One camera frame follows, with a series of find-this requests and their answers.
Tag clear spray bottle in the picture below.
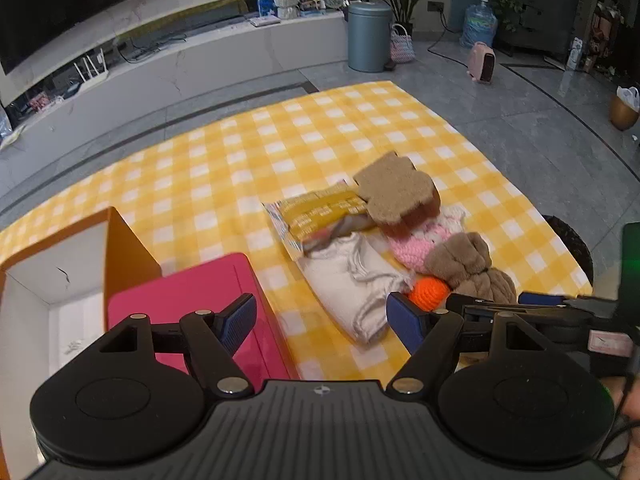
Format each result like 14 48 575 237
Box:
567 37 586 72

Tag blue water bottle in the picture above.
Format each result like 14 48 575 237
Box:
458 0 499 50

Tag yellow plastic packet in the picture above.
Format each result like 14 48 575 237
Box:
262 180 374 261

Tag pink knitted item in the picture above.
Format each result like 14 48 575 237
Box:
387 207 469 269

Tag brown toast-shaped sponge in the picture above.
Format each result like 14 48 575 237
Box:
352 151 442 237

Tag black floor cable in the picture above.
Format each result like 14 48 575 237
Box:
426 9 472 69

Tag pastel woven basket bag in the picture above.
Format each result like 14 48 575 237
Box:
388 23 417 65

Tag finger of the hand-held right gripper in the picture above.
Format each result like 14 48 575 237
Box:
517 290 599 314
445 292 596 345

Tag grey trash can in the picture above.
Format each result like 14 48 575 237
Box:
346 1 394 74

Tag orange knitted ball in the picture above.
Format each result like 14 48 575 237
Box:
407 277 451 306

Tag white router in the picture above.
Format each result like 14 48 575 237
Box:
73 47 110 92

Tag brown fluffy cloth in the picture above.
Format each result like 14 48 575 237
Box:
423 232 519 307

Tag red box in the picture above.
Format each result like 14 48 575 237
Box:
107 252 301 384

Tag person's right hand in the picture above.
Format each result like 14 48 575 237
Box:
600 377 640 480

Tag pink space heater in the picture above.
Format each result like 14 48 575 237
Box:
466 41 497 85

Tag white marble tv console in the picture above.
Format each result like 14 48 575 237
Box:
0 0 352 173

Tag grey folded cloth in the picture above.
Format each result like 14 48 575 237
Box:
299 232 416 346

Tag orange cardboard storage box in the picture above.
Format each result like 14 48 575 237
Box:
0 206 164 411

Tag yellow checkered tablecloth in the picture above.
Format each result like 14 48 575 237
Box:
0 80 594 397

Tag black round stool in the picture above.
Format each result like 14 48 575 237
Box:
542 214 595 287

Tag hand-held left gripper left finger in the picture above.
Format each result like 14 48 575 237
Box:
96 291 259 401

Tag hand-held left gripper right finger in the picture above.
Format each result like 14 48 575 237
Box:
384 291 551 401

